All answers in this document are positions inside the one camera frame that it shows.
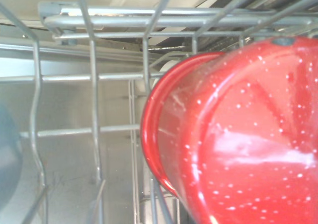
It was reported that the red speckled enamel mug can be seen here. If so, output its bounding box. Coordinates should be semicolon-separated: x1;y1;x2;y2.
140;37;318;224

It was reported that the grey wire dishwasher rack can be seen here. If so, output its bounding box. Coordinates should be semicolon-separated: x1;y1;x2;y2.
0;0;318;224

